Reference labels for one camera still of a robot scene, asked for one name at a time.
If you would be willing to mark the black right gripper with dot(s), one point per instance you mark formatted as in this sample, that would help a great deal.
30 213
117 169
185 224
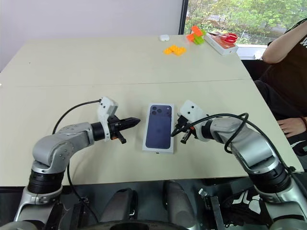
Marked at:
186 128

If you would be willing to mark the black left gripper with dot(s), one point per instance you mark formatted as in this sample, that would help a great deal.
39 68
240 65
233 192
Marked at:
114 127

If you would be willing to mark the white box tray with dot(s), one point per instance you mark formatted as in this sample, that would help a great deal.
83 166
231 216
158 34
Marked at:
158 134

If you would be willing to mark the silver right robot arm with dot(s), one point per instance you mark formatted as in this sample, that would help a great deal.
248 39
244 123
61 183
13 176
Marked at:
251 143

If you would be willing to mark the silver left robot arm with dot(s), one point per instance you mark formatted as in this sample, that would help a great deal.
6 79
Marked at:
60 143

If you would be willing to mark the person's bare bent forearm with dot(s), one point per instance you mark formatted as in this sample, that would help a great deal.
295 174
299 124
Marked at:
275 51

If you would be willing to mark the white and orange flat box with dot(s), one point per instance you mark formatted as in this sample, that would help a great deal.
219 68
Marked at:
221 48

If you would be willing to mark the person's hand with ring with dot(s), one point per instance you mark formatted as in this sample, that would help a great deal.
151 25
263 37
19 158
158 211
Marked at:
293 127

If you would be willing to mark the small metal clamp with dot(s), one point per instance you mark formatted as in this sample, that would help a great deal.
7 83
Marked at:
204 193
85 199

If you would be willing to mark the dark grey rounded shape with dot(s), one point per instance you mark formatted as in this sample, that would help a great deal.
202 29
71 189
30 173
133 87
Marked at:
178 203
120 206

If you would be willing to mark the yellow toy brick block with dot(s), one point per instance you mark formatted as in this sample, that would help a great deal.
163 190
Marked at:
174 50

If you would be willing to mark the grey metal bar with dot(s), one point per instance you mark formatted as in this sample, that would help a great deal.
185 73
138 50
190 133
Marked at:
217 213

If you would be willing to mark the small orange toy brick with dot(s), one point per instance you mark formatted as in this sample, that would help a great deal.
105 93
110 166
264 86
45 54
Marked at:
190 37

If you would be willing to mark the white earbuds case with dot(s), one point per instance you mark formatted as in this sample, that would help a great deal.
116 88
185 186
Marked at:
164 37

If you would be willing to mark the large orange toy brick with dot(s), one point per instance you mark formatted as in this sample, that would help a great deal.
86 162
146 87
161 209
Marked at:
196 30

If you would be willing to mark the crumpled white tissue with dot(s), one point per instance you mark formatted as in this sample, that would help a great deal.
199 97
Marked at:
258 55

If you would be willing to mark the person in dark clothes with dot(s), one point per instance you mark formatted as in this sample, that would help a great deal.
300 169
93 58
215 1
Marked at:
287 83

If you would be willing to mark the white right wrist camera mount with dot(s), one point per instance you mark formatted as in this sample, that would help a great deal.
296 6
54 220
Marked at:
192 110

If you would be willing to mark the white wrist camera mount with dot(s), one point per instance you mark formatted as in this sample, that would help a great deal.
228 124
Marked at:
192 110
106 105

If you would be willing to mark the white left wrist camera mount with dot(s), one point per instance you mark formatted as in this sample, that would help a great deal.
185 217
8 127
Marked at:
106 105

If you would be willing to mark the black window frame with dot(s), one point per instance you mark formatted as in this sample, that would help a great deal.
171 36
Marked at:
183 16

